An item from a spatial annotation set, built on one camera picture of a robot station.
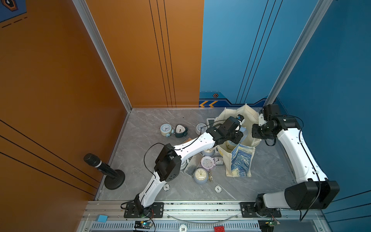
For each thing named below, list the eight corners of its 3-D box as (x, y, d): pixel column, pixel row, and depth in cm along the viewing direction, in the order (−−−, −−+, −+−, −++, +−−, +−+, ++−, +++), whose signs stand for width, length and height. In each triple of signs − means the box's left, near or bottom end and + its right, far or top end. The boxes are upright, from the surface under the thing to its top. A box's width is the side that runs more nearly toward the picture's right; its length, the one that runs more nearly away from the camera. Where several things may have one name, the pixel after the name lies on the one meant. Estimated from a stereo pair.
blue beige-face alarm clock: (193, 184, 83) (193, 182, 80) (193, 170, 88) (193, 167, 85) (208, 184, 83) (209, 182, 80) (207, 170, 88) (207, 167, 85)
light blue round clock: (159, 132, 107) (157, 128, 103) (167, 125, 111) (166, 121, 107) (167, 140, 103) (166, 136, 99) (176, 133, 107) (175, 129, 103)
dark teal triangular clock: (175, 138, 103) (174, 134, 100) (176, 128, 109) (175, 124, 106) (187, 138, 103) (187, 134, 100) (187, 128, 109) (187, 124, 106)
